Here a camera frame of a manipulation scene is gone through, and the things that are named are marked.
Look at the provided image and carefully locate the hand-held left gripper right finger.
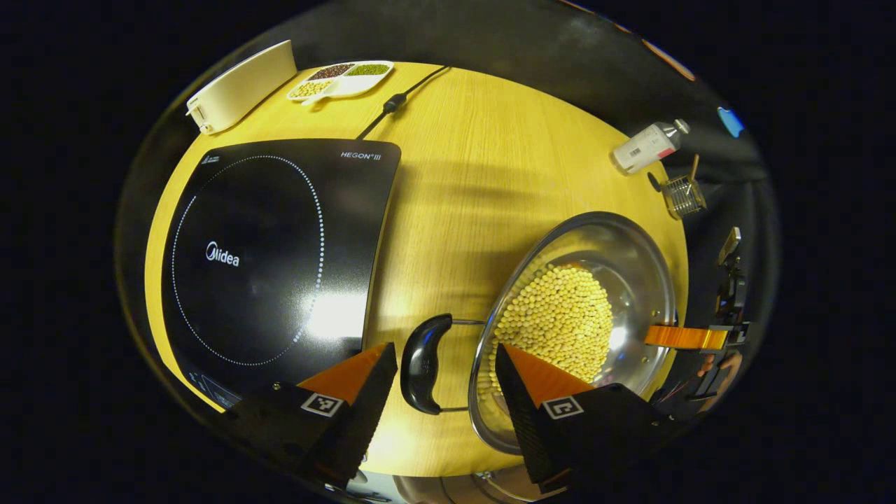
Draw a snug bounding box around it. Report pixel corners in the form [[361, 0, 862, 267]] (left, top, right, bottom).
[[495, 343, 673, 494]]

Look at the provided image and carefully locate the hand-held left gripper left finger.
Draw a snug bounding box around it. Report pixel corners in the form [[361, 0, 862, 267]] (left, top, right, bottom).
[[224, 342, 398, 487]]

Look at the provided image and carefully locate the steel pot with black handles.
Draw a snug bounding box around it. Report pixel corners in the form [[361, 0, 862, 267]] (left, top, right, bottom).
[[400, 211, 678, 456]]

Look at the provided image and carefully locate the pile of yellow soybeans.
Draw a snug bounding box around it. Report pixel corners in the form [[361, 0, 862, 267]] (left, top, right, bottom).
[[488, 264, 615, 393]]

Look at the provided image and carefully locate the black induction cooktop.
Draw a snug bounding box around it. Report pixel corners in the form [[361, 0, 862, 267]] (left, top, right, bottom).
[[161, 139, 402, 412]]

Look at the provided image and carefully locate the clear plastic bottle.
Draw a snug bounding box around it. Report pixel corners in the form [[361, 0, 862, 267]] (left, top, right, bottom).
[[613, 119, 691, 174]]

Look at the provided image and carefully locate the white divided dish of beans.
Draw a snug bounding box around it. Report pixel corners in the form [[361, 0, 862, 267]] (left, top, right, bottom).
[[287, 60, 395, 106]]

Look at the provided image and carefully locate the white box appliance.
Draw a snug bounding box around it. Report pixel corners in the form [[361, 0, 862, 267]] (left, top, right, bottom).
[[185, 40, 298, 135]]

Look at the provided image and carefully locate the black power cable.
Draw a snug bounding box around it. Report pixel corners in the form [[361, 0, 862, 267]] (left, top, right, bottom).
[[356, 66, 450, 141]]

